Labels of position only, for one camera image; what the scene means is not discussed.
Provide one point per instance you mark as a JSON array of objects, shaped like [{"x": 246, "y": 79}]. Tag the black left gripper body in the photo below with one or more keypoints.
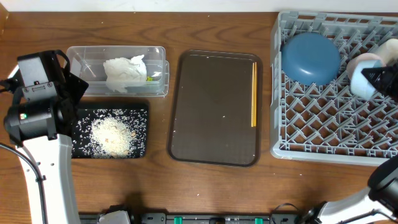
[{"x": 74, "y": 89}]

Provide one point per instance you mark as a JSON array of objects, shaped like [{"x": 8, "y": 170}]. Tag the light blue small bowl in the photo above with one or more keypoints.
[{"x": 360, "y": 86}]

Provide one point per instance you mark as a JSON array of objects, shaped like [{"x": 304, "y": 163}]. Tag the pink plastic bowl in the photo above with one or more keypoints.
[{"x": 352, "y": 64}]

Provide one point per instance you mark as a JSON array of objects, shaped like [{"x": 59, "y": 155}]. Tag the cream plastic cup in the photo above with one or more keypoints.
[{"x": 388, "y": 51}]

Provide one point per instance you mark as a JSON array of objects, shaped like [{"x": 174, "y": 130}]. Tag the dark blue plate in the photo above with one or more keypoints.
[{"x": 310, "y": 58}]

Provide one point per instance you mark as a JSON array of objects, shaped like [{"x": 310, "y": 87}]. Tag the white paper napkin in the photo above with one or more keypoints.
[{"x": 123, "y": 73}]

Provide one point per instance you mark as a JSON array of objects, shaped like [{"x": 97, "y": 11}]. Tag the wooden chopstick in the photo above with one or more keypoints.
[
  {"x": 255, "y": 93},
  {"x": 252, "y": 95}
]

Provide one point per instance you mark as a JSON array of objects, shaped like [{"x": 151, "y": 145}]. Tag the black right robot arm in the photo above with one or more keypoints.
[{"x": 378, "y": 201}]

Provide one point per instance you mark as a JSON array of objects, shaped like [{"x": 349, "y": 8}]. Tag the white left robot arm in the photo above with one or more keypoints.
[{"x": 47, "y": 170}]

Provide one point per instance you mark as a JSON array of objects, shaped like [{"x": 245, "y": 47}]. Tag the clear plastic waste bin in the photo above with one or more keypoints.
[{"x": 87, "y": 63}]

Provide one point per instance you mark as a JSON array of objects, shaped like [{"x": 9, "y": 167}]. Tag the grey plastic dishwasher rack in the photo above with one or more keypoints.
[{"x": 327, "y": 123}]

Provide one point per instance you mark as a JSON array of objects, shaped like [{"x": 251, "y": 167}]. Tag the black tray with rice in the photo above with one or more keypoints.
[{"x": 136, "y": 116}]

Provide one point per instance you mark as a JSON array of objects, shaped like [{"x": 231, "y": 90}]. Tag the pile of rice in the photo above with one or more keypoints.
[{"x": 111, "y": 136}]

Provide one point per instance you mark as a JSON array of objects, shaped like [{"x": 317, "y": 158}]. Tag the dark brown serving tray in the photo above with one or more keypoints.
[{"x": 211, "y": 115}]

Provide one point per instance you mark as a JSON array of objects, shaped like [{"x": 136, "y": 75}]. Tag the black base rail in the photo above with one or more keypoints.
[{"x": 161, "y": 218}]

